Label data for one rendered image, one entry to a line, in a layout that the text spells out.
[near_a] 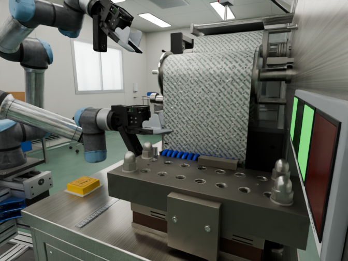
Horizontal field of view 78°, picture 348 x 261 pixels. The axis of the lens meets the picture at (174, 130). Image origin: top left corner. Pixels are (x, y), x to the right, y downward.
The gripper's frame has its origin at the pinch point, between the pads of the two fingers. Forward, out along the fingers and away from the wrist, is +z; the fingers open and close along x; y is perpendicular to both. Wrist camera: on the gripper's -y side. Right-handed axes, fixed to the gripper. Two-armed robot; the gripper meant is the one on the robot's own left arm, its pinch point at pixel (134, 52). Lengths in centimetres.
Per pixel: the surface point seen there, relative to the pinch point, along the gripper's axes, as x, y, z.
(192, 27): 24.7, 14.7, 0.7
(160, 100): 3.0, -7.2, 15.3
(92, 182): -14.4, -36.0, 19.4
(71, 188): -19.0, -39.5, 16.6
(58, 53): 235, -186, -294
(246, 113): -4.7, 9.6, 38.4
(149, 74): 547, -208, -268
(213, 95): -4.8, 7.6, 29.3
